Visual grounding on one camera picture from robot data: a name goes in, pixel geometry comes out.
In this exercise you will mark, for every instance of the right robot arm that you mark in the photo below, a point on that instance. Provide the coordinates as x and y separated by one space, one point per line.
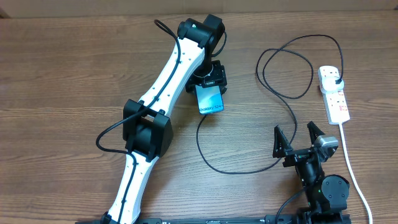
326 194

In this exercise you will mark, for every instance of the white power strip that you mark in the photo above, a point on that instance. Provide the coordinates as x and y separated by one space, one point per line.
335 103

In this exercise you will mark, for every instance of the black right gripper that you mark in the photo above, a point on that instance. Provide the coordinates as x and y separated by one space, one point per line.
282 148

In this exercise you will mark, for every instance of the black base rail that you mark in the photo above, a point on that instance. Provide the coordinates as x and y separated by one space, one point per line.
205 221

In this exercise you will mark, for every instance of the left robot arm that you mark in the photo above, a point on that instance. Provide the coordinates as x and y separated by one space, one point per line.
147 127

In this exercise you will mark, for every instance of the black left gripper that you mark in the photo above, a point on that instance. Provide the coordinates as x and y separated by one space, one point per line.
219 77

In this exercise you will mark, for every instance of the blue Galaxy smartphone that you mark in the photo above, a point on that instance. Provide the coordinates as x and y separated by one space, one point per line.
209 99

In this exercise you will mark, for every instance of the white charger plug adapter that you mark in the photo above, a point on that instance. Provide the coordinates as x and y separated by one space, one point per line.
331 84

